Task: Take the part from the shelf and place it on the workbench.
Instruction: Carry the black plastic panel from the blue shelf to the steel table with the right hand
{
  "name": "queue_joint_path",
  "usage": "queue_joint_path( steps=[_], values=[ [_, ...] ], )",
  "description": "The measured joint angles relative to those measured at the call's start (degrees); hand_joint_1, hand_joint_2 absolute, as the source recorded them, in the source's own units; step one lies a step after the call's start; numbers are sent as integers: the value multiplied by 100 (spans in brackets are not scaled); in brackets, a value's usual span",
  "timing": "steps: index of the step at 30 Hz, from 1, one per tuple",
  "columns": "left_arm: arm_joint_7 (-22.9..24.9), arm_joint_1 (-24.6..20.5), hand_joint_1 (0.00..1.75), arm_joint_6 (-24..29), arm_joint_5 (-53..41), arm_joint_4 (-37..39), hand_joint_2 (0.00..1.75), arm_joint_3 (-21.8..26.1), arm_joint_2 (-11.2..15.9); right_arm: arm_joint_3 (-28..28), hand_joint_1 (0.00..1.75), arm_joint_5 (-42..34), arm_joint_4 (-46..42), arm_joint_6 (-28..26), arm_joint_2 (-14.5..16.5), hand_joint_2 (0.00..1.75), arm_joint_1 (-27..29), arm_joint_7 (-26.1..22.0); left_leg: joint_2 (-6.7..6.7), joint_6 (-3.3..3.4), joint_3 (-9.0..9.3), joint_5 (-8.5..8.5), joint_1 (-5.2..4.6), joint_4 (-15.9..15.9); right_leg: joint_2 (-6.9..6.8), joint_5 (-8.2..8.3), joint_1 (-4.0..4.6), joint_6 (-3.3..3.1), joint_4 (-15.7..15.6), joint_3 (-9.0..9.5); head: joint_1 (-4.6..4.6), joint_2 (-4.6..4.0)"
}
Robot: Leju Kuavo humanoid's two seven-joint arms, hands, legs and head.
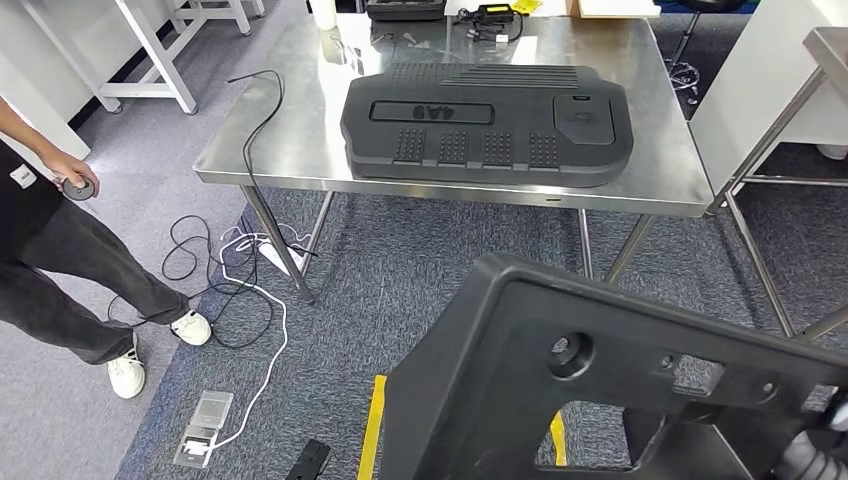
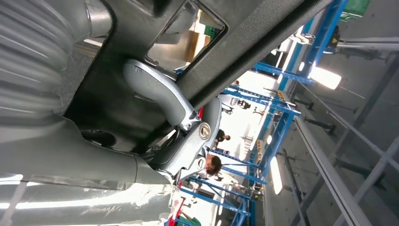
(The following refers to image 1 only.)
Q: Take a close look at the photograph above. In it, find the black robot body part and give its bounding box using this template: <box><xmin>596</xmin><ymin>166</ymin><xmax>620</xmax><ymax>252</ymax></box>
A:
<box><xmin>286</xmin><ymin>438</ymin><xmax>333</xmax><ymax>480</ymax></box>

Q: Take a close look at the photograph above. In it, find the white cabinet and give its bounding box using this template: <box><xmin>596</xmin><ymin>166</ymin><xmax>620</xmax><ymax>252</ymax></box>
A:
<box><xmin>688</xmin><ymin>0</ymin><xmax>848</xmax><ymax>197</ymax></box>

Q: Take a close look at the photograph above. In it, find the cream insulated tumbler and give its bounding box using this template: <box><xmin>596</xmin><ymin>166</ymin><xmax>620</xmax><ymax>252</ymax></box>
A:
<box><xmin>309</xmin><ymin>0</ymin><xmax>339</xmax><ymax>31</ymax></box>

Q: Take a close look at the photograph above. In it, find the round black handheld controller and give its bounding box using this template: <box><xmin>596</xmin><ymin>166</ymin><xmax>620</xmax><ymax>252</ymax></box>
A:
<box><xmin>61</xmin><ymin>175</ymin><xmax>97</xmax><ymax>202</ymax></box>

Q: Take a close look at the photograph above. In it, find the black round stool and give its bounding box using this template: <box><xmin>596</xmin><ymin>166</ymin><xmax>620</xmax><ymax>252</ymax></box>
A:
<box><xmin>665</xmin><ymin>0</ymin><xmax>750</xmax><ymax>107</ymax></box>

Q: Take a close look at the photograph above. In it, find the white table frame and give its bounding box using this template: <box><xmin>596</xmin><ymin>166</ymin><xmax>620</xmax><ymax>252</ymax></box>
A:
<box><xmin>19</xmin><ymin>0</ymin><xmax>199</xmax><ymax>115</ymax></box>
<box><xmin>162</xmin><ymin>0</ymin><xmax>266</xmax><ymax>38</ymax></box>

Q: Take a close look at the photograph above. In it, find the stainless steel table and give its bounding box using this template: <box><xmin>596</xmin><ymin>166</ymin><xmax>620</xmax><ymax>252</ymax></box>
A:
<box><xmin>705</xmin><ymin>26</ymin><xmax>848</xmax><ymax>342</ymax></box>

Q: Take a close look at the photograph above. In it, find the long black cable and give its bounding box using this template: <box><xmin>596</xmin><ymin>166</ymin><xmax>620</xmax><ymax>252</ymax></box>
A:
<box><xmin>226</xmin><ymin>69</ymin><xmax>319</xmax><ymax>260</ymax></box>

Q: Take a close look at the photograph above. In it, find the black adapter with yellow label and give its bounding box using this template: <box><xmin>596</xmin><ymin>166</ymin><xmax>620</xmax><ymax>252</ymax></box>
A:
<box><xmin>476</xmin><ymin>3</ymin><xmax>517</xmax><ymax>26</ymax></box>

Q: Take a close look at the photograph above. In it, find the black plastic licence plate bracket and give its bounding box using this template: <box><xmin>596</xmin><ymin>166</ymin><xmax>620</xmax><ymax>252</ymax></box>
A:
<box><xmin>380</xmin><ymin>251</ymin><xmax>848</xmax><ymax>480</ymax></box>

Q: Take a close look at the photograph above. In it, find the black foam tray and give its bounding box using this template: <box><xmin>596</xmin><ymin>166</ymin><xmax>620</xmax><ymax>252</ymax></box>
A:
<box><xmin>365</xmin><ymin>0</ymin><xmax>447</xmax><ymax>22</ymax></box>

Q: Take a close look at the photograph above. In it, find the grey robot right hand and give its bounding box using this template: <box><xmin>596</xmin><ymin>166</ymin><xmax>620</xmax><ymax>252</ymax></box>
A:
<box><xmin>824</xmin><ymin>397</ymin><xmax>848</xmax><ymax>435</ymax></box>

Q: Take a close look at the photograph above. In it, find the cardboard box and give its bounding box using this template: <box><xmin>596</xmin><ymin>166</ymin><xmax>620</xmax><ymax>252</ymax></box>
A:
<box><xmin>566</xmin><ymin>0</ymin><xmax>662</xmax><ymax>20</ymax></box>

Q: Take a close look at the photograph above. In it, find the white power cable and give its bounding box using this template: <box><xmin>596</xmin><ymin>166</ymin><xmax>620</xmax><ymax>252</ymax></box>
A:
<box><xmin>210</xmin><ymin>228</ymin><xmax>291</xmax><ymax>452</ymax></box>

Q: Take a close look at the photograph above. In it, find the white power strip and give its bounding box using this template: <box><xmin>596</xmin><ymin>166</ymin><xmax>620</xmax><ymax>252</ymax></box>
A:
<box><xmin>256</xmin><ymin>238</ymin><xmax>306</xmax><ymax>276</ymax></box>

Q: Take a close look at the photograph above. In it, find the square silver floor outlet plate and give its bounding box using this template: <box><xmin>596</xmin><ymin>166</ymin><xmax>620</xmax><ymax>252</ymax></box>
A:
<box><xmin>193</xmin><ymin>390</ymin><xmax>235</xmax><ymax>432</ymax></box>
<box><xmin>173</xmin><ymin>423</ymin><xmax>220</xmax><ymax>470</ymax></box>

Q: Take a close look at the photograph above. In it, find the stainless steel workbench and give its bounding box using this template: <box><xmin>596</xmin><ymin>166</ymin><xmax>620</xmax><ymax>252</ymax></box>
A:
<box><xmin>193</xmin><ymin>13</ymin><xmax>715</xmax><ymax>306</ymax></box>

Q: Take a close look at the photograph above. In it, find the black engine cover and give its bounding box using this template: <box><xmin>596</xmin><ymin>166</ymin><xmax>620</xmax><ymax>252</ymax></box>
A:
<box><xmin>339</xmin><ymin>62</ymin><xmax>635</xmax><ymax>190</ymax></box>

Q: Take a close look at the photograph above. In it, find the black adapter cable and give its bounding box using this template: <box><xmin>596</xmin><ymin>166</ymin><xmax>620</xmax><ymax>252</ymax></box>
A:
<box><xmin>453</xmin><ymin>6</ymin><xmax>526</xmax><ymax>44</ymax></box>

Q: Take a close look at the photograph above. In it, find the tangled black floor cable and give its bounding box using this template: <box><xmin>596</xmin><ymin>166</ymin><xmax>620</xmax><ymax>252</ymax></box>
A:
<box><xmin>105</xmin><ymin>215</ymin><xmax>276</xmax><ymax>350</ymax></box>

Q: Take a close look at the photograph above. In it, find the yellow floor tape square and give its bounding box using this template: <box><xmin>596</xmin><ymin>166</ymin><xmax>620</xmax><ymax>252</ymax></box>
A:
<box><xmin>357</xmin><ymin>375</ymin><xmax>569</xmax><ymax>480</ymax></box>

